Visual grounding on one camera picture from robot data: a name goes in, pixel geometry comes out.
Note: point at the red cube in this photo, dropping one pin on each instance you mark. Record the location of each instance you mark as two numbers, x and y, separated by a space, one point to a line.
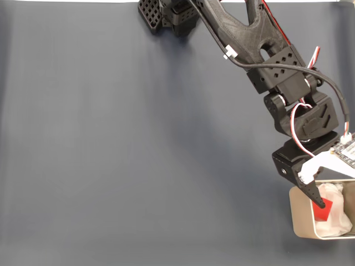
323 214

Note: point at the beige plastic box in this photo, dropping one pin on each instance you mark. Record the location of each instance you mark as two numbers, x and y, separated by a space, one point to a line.
301 219

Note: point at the white crumpled cloth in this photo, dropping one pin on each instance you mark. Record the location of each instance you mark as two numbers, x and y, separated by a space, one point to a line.
337 213

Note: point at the dark blue mat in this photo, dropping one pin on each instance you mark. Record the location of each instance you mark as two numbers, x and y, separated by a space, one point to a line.
111 152

